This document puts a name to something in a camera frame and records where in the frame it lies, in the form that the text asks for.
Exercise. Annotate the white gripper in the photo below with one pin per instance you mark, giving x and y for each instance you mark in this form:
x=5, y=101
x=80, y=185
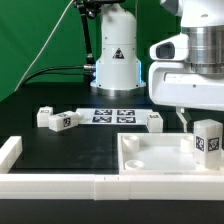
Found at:
x=174, y=84

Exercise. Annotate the white square tabletop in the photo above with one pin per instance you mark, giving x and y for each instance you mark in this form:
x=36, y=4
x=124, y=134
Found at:
x=160, y=153

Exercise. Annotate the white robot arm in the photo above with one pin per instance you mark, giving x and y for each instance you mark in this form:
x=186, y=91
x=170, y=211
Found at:
x=118, y=71

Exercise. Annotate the white marker sheet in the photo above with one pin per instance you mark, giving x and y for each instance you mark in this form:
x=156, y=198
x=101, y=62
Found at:
x=95, y=116

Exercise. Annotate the white U-shaped fence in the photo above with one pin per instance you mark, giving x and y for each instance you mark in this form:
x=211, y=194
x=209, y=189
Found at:
x=102, y=186

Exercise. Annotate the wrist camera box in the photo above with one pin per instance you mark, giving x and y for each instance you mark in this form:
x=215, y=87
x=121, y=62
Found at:
x=175, y=48

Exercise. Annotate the black camera stand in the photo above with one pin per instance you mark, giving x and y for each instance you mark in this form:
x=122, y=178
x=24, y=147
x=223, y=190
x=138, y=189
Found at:
x=89, y=9

